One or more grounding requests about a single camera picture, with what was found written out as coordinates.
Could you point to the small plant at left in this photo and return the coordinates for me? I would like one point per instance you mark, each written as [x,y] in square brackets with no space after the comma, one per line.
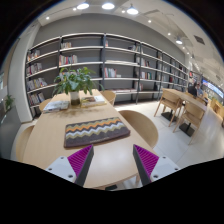
[9,102]

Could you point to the wooden chair far end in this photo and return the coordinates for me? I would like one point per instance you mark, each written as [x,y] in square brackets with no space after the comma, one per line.
[109,95]

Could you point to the green potted plant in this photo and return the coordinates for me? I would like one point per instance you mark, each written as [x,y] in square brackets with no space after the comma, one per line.
[76,83]

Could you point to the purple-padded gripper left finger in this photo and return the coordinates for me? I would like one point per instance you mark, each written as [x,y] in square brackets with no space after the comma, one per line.
[75,167]

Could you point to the wooden chair left far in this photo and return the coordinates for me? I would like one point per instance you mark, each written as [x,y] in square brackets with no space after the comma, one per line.
[43,104]

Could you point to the wooden chair left near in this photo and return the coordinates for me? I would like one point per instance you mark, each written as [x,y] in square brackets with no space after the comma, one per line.
[22,142]

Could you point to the large grey bookshelf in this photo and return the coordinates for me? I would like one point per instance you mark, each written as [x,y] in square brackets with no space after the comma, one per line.
[136,71]

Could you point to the book stack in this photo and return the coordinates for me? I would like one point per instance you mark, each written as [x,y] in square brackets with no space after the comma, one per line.
[92,101]
[56,106]

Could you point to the book stack right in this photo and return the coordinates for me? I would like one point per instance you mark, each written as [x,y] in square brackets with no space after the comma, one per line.
[92,101]

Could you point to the book stack left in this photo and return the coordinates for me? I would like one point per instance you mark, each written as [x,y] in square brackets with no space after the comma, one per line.
[56,106]

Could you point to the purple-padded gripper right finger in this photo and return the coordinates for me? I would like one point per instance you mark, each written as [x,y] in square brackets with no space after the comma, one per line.
[152,167]

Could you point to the wooden chair right near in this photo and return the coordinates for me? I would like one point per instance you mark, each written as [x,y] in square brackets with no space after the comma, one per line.
[143,125]

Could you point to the zigzag patterned towel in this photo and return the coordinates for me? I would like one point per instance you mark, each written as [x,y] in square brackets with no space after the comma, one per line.
[95,131]

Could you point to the seated person dark clothes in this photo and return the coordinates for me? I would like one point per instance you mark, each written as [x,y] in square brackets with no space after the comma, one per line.
[193,89]

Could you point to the wall display screen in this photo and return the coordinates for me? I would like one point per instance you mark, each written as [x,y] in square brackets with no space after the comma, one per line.
[213,88]

